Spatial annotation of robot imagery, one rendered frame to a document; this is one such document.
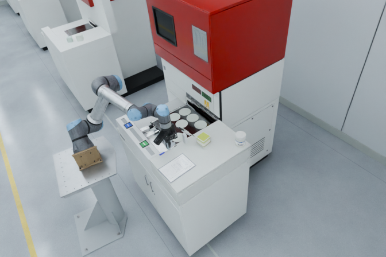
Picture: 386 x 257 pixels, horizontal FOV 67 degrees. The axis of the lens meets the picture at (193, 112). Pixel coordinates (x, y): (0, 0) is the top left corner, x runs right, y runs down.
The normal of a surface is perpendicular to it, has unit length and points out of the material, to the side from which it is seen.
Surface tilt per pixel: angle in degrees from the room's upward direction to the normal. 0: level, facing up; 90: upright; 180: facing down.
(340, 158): 0
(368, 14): 90
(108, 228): 0
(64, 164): 0
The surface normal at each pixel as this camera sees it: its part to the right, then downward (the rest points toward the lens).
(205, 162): -0.08, -0.76
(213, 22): 0.58, 0.49
